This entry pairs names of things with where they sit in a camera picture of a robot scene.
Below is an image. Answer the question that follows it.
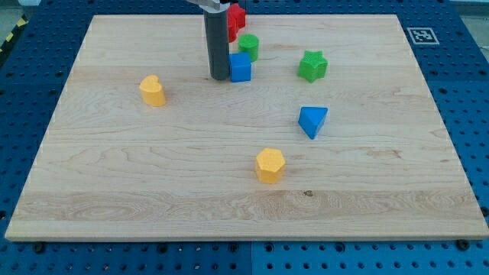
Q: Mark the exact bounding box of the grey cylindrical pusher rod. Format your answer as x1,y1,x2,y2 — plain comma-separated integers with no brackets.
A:
203,11,230,80

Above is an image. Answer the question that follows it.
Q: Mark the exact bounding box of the yellow heart block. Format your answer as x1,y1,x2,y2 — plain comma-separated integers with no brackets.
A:
139,75,166,107

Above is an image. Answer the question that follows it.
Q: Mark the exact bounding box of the red block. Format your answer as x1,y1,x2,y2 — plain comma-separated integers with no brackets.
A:
227,3,246,43

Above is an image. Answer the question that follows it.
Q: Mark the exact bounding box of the green cylinder block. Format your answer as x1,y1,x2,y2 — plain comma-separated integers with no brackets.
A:
238,34,260,62

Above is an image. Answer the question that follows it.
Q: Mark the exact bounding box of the blue cube block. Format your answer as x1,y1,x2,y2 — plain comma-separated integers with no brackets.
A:
229,52,251,83

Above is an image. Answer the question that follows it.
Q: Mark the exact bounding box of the green star block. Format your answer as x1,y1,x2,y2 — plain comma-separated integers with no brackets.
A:
297,50,329,83

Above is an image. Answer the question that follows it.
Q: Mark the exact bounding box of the blue triangle block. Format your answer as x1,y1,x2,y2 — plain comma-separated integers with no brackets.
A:
298,106,329,140

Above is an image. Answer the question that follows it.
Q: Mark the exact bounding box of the yellow hexagon block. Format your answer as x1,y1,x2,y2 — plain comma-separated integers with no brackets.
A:
255,147,286,184

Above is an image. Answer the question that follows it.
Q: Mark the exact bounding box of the wooden board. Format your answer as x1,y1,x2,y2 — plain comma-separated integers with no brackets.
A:
5,15,488,242

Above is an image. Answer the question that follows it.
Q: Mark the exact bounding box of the white fiducial marker tag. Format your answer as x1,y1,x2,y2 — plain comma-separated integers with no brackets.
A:
407,27,439,45

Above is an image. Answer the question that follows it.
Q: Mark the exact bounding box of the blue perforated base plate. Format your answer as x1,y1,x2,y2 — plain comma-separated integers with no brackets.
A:
1,1,488,274

